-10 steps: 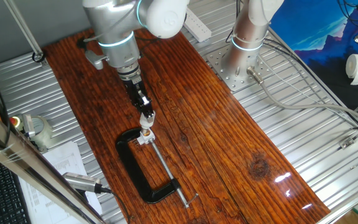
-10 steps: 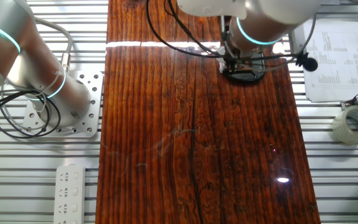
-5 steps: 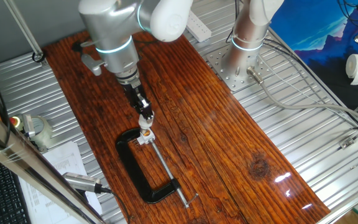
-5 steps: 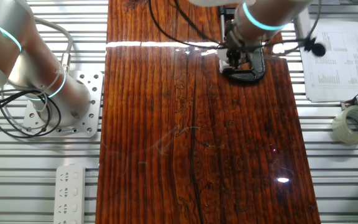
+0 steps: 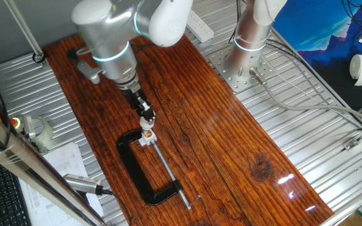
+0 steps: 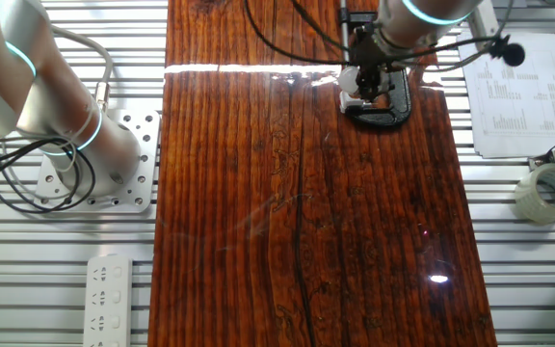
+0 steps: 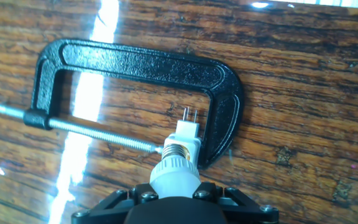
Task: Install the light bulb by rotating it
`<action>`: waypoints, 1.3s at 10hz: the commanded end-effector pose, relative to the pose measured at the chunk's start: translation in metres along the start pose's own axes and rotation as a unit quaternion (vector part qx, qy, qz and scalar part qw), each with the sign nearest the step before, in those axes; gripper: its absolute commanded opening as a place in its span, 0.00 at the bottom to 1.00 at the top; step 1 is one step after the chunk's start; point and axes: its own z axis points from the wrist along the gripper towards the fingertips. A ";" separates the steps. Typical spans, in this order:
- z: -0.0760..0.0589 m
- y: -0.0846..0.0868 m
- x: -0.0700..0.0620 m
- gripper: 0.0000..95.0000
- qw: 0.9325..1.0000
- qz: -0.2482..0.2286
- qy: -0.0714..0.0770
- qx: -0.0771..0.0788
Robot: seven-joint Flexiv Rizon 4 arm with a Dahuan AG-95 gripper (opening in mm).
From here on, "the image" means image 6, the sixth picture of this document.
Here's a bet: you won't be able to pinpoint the white bulb socket adapter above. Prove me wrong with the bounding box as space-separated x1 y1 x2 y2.
338 90 374 115

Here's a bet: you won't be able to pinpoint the brown wooden board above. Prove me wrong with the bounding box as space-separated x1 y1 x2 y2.
146 0 499 347

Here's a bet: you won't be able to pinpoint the white light bulb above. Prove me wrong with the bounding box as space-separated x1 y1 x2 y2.
337 66 360 95

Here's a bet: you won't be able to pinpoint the printed paper sheets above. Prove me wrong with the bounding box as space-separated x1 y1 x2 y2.
456 28 555 159

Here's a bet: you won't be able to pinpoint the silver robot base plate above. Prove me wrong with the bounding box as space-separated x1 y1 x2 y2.
34 108 162 214

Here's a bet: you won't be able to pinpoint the clear tape roll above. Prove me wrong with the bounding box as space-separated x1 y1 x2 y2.
514 162 555 226

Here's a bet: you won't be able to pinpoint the black C-clamp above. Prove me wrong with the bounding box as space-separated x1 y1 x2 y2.
338 9 412 127

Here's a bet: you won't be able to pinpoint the white power strip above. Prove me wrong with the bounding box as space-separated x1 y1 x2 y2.
83 254 134 347

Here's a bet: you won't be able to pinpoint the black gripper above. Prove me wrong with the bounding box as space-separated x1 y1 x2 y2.
351 23 397 101

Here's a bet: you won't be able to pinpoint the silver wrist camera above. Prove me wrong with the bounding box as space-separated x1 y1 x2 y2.
467 0 500 49

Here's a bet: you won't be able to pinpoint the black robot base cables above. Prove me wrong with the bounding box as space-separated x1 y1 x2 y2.
0 138 97 214

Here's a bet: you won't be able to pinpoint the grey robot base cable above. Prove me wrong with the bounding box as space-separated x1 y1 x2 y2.
50 26 115 112

